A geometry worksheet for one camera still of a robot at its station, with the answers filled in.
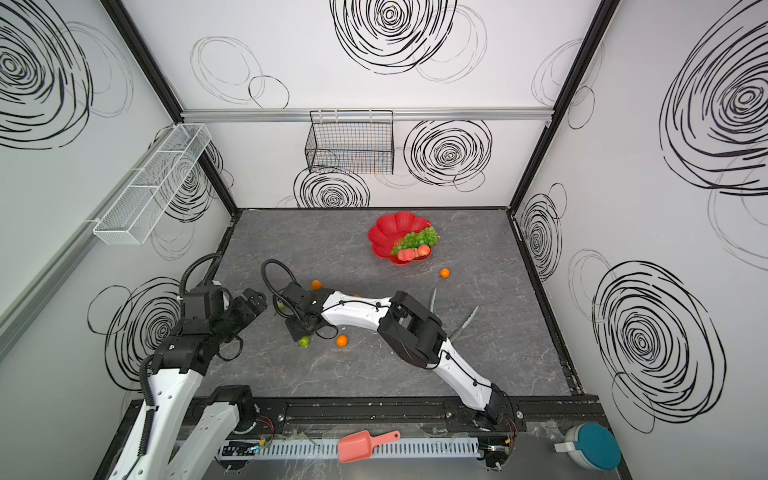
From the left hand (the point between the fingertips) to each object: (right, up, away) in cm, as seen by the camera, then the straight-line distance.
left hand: (256, 303), depth 77 cm
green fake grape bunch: (+43, +16, +28) cm, 54 cm away
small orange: (+54, +5, +22) cm, 58 cm away
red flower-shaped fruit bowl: (+36, +21, +35) cm, 54 cm away
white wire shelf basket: (-28, +23, -4) cm, 37 cm away
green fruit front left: (+11, -12, +6) cm, 17 cm away
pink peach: (+41, +11, +23) cm, 48 cm away
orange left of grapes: (+11, +1, +20) cm, 22 cm away
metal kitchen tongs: (+43, +3, -21) cm, 48 cm away
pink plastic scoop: (+28, -32, -8) cm, 43 cm away
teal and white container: (+79, -28, -13) cm, 85 cm away
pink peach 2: (+46, +13, +23) cm, 53 cm away
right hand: (+7, -10, +10) cm, 16 cm away
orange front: (+21, -13, +7) cm, 26 cm away
